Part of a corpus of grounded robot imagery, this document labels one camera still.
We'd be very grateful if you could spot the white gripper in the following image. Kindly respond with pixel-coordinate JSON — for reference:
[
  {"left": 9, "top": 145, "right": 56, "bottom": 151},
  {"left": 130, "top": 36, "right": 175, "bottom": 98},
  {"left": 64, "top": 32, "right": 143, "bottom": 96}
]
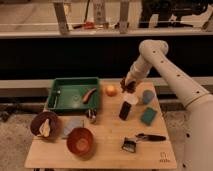
[{"left": 125, "top": 66, "right": 145, "bottom": 85}]

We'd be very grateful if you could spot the dark purple grapes bunch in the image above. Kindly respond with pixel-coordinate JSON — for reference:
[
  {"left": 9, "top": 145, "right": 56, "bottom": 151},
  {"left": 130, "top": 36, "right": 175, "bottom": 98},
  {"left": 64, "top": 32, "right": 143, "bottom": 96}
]
[{"left": 120, "top": 79, "right": 135, "bottom": 93}]

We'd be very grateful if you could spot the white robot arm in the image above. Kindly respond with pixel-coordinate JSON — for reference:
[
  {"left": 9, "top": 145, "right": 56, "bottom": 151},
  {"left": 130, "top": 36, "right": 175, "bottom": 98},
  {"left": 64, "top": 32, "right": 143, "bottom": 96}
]
[{"left": 125, "top": 39, "right": 213, "bottom": 171}]

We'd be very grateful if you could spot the blue-grey cup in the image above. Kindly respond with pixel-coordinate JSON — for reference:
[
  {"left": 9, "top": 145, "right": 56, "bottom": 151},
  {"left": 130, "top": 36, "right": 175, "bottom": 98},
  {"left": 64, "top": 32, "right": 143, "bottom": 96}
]
[{"left": 142, "top": 90, "right": 154, "bottom": 105}]

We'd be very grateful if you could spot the white paper cup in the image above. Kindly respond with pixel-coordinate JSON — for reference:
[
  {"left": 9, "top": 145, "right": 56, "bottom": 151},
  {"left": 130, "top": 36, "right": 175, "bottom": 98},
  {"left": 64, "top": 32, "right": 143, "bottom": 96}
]
[{"left": 123, "top": 93, "right": 138, "bottom": 105}]

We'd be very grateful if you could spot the orange fruit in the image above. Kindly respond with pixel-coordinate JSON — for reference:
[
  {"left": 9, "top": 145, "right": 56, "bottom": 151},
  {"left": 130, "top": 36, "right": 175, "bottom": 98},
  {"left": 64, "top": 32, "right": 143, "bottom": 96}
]
[{"left": 105, "top": 85, "right": 117, "bottom": 97}]

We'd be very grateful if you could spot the black rectangular block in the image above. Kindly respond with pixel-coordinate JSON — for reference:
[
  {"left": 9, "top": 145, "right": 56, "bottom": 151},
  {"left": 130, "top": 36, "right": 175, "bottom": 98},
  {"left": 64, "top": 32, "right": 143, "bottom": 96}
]
[{"left": 119, "top": 101, "right": 131, "bottom": 120}]

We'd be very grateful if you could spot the teal green sponge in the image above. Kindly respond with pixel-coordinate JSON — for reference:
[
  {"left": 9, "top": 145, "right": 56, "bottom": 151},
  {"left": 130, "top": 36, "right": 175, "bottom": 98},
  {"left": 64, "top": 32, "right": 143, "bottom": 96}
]
[{"left": 140, "top": 107, "right": 157, "bottom": 126}]

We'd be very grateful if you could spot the green plastic tray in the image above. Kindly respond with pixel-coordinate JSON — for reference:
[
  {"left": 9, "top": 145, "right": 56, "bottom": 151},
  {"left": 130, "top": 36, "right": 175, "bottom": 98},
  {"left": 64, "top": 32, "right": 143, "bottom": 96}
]
[{"left": 46, "top": 77, "right": 100, "bottom": 113}]

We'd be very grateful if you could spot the metal spoon in tray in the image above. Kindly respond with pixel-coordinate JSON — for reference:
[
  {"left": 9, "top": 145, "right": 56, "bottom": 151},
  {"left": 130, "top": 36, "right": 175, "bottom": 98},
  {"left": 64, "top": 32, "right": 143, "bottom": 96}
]
[{"left": 53, "top": 90, "right": 61, "bottom": 108}]

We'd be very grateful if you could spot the grey cloth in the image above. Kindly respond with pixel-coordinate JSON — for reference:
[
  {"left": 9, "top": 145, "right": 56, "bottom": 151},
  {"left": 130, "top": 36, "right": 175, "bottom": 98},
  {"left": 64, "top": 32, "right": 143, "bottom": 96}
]
[{"left": 62, "top": 119, "right": 84, "bottom": 139}]

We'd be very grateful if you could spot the orange-brown bowl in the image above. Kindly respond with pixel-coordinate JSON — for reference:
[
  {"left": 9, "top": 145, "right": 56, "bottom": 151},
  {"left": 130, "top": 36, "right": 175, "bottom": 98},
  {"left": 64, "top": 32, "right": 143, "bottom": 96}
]
[{"left": 66, "top": 127, "right": 94, "bottom": 156}]

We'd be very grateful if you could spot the yellow banana peel toy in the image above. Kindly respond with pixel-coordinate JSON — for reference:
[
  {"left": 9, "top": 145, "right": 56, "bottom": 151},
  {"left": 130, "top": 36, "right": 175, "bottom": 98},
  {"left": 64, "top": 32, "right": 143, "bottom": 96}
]
[{"left": 39, "top": 119, "right": 50, "bottom": 137}]

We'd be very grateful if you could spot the dark brown bowl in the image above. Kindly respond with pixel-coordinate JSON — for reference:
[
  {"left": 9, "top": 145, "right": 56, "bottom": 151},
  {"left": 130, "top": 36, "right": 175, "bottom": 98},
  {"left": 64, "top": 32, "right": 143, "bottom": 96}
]
[{"left": 30, "top": 111, "right": 61, "bottom": 139}]

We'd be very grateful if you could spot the black-handled brush tool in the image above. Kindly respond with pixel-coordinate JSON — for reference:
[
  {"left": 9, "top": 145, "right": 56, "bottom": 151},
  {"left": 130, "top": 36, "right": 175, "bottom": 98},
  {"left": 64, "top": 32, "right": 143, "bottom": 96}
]
[{"left": 122, "top": 133, "right": 166, "bottom": 153}]

